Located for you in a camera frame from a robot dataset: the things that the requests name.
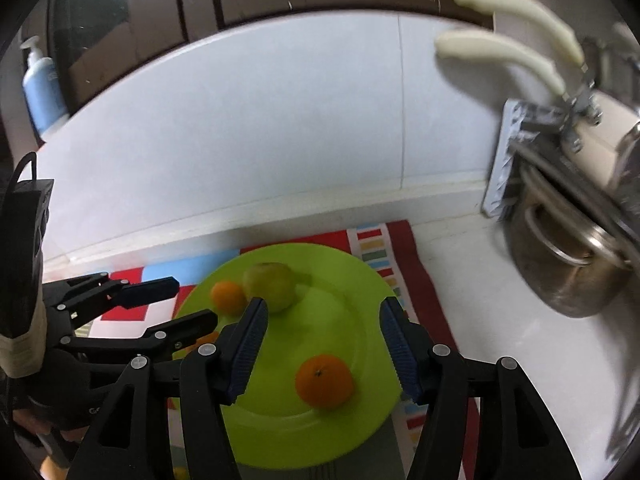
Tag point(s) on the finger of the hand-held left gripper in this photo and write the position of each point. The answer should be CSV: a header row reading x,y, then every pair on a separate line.
x,y
185,327
150,290

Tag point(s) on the colourful striped mat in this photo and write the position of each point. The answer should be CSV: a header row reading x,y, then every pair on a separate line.
x,y
430,285

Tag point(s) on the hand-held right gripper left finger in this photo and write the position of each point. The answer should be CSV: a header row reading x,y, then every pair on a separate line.
x,y
246,355

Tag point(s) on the steel pot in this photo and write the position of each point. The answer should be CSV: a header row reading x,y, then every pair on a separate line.
x,y
550,270

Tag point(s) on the green apple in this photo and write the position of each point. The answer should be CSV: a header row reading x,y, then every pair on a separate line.
x,y
272,282

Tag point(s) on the green plate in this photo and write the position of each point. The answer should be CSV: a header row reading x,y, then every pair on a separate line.
x,y
325,310

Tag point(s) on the metal knife rack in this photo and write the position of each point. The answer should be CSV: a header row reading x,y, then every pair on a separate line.
x,y
505,160

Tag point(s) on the small orange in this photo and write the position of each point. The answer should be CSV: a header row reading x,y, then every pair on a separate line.
x,y
212,338
227,297

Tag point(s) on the person's left hand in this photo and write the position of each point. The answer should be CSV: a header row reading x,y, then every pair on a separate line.
x,y
30,422

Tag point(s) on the blue pump bottle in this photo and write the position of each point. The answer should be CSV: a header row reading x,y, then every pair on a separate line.
x,y
42,90

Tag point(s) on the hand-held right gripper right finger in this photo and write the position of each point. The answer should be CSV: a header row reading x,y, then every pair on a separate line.
x,y
400,355

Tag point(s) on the large orange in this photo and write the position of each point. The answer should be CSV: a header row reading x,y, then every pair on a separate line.
x,y
324,382

